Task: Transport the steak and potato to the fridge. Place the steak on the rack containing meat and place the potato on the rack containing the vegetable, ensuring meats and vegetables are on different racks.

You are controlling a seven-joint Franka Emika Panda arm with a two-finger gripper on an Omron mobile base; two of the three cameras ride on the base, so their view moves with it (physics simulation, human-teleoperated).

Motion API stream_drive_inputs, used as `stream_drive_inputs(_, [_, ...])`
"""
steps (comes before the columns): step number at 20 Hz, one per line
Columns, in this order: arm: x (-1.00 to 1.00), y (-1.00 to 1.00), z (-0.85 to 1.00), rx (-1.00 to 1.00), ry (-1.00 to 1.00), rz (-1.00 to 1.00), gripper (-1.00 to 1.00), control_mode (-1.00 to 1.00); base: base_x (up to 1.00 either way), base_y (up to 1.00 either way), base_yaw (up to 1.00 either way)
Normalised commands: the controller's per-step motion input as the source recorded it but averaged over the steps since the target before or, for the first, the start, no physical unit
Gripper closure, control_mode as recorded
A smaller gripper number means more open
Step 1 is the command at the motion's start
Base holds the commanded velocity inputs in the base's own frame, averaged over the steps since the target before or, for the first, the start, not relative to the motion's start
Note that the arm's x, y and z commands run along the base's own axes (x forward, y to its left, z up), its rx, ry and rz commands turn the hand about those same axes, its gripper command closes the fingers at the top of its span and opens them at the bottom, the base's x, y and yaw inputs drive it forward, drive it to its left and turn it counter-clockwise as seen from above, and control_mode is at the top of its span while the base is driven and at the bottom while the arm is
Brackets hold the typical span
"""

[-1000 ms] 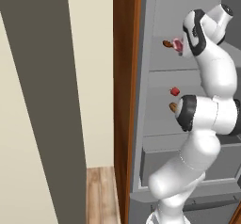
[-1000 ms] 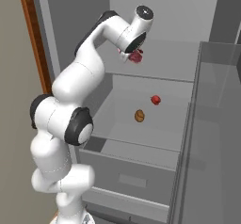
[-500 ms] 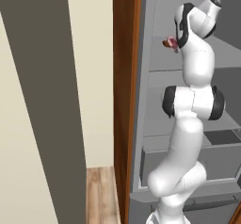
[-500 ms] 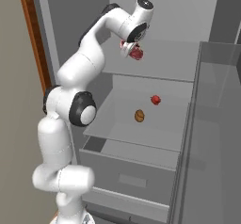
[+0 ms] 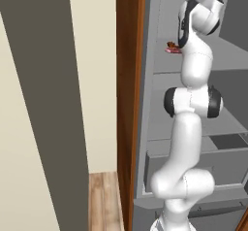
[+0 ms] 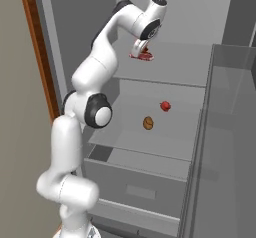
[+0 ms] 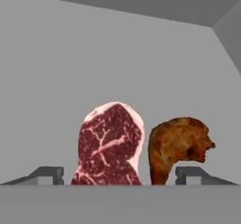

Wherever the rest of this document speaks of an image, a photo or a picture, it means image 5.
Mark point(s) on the grey fridge drawer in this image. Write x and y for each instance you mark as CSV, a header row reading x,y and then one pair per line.
x,y
226,167

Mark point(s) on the dark grey fridge door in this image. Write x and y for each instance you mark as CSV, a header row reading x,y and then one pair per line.
x,y
48,112

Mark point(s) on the grey open fridge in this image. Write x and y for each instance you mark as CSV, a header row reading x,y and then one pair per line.
x,y
229,63

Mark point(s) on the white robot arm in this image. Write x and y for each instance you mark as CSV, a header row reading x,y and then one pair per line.
x,y
185,138

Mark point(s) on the pink raw meat piece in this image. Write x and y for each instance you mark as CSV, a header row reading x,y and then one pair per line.
x,y
172,49

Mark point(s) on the brown wooden cabinet panel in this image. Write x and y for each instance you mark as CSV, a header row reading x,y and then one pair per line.
x,y
127,95

